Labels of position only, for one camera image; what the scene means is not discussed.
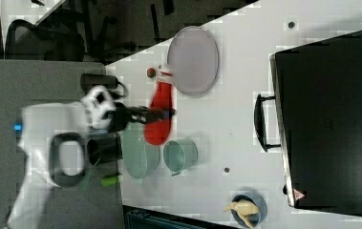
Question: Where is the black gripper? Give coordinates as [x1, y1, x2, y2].
[108, 102, 176, 133]

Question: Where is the red plush ketchup bottle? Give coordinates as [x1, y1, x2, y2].
[144, 64, 175, 146]

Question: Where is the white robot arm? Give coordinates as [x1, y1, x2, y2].
[5, 85, 176, 229]

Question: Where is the grey round plate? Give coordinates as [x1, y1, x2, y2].
[167, 26, 220, 96]

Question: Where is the dark red plush fruit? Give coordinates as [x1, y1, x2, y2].
[147, 68, 157, 78]

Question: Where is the green oval colander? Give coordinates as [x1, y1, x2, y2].
[121, 123, 160, 179]

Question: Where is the green measuring cup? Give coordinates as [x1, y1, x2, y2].
[162, 138, 199, 177]

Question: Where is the green plush pear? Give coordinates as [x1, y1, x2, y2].
[101, 176, 121, 187]

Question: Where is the plush peeled banana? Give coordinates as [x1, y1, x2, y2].
[224, 199, 260, 229]

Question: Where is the black office chair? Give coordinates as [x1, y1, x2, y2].
[4, 19, 85, 62]

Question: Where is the blue bowl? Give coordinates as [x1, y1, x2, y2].
[230, 192, 267, 229]

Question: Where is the silver black toaster oven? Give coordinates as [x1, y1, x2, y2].
[269, 30, 362, 217]

